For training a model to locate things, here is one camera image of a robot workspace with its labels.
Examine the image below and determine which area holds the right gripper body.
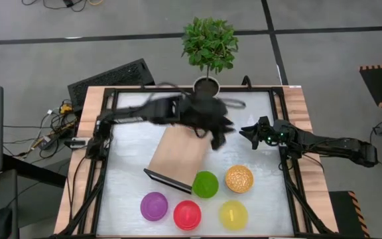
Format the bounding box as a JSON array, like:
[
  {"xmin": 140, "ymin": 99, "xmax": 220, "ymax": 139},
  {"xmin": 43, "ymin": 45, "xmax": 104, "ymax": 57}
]
[{"xmin": 259, "ymin": 115, "xmax": 294, "ymax": 147}]

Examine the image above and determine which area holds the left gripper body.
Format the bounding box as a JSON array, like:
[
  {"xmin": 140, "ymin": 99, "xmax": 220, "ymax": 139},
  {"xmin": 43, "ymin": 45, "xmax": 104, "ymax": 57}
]
[{"xmin": 177, "ymin": 94, "xmax": 230, "ymax": 129}]

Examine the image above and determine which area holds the wooden board ramp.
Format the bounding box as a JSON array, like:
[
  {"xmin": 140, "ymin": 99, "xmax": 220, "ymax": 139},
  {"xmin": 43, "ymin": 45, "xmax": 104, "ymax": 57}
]
[{"xmin": 143, "ymin": 124, "xmax": 214, "ymax": 195}]

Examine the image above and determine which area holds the orange patterned bowl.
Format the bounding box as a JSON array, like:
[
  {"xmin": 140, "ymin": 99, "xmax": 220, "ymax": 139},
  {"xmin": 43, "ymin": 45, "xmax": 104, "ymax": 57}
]
[{"xmin": 224, "ymin": 164, "xmax": 255, "ymax": 195}]

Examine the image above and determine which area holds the green translucent plastic bowl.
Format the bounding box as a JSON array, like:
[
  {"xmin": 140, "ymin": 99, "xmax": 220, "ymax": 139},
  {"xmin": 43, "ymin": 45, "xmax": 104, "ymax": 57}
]
[{"xmin": 192, "ymin": 170, "xmax": 220, "ymax": 200}]

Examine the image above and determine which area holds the yellow translucent plastic bowl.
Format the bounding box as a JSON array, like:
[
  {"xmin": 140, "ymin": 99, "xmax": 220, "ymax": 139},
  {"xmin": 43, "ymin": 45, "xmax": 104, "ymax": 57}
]
[{"xmin": 218, "ymin": 199, "xmax": 249, "ymax": 232}]

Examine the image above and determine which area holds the white plant pot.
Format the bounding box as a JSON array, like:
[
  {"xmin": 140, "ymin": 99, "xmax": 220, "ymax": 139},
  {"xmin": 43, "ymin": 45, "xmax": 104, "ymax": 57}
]
[{"xmin": 192, "ymin": 76, "xmax": 221, "ymax": 98}]

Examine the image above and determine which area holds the green leafy plant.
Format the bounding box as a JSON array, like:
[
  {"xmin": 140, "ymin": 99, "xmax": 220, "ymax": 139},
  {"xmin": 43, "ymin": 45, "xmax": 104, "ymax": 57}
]
[{"xmin": 180, "ymin": 16, "xmax": 240, "ymax": 82}]

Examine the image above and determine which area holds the red translucent plastic bowl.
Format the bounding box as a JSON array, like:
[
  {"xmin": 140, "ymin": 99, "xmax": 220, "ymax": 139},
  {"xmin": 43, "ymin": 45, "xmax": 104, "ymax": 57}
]
[{"xmin": 172, "ymin": 199, "xmax": 202, "ymax": 232}]

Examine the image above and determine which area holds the purple translucent plastic bowl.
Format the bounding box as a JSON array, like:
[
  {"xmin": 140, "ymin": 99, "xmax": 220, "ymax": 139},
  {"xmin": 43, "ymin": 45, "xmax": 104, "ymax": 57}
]
[{"xmin": 140, "ymin": 191, "xmax": 169, "ymax": 222}]

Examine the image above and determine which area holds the white glossy table mat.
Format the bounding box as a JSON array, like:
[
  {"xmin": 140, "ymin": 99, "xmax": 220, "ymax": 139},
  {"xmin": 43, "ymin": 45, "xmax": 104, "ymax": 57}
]
[{"xmin": 95, "ymin": 90, "xmax": 295, "ymax": 237}]

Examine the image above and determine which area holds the small black white device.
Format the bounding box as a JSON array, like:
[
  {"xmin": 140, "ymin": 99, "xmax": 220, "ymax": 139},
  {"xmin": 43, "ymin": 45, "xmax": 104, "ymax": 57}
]
[{"xmin": 64, "ymin": 137, "xmax": 88, "ymax": 149}]

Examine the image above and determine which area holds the black power adapter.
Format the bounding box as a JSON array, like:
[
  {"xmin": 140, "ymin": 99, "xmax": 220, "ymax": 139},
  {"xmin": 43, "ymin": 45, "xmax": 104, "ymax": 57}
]
[{"xmin": 39, "ymin": 133, "xmax": 63, "ymax": 151}]

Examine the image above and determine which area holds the black desk foot bar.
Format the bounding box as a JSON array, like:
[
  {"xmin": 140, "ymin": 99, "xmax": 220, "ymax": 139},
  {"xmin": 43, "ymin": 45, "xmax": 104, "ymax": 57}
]
[{"xmin": 2, "ymin": 153, "xmax": 68, "ymax": 189}]

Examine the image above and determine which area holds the black computer mouse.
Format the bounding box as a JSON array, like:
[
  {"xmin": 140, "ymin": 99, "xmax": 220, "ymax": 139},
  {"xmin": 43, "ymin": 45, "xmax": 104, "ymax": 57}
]
[{"xmin": 0, "ymin": 206, "xmax": 13, "ymax": 239}]

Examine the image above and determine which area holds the black aluminium rig frame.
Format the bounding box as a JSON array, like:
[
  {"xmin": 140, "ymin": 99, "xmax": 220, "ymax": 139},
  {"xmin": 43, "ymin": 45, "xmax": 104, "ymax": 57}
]
[{"xmin": 46, "ymin": 75, "xmax": 346, "ymax": 239}]

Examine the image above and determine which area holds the black cable bundle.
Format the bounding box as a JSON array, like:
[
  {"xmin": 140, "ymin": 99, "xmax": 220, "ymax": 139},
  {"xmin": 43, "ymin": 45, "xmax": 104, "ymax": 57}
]
[{"xmin": 3, "ymin": 99, "xmax": 79, "ymax": 159}]

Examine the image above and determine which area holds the black power brick with cable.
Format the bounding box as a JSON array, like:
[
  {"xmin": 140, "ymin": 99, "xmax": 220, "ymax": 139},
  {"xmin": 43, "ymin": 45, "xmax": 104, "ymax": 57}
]
[{"xmin": 21, "ymin": 0, "xmax": 89, "ymax": 13}]

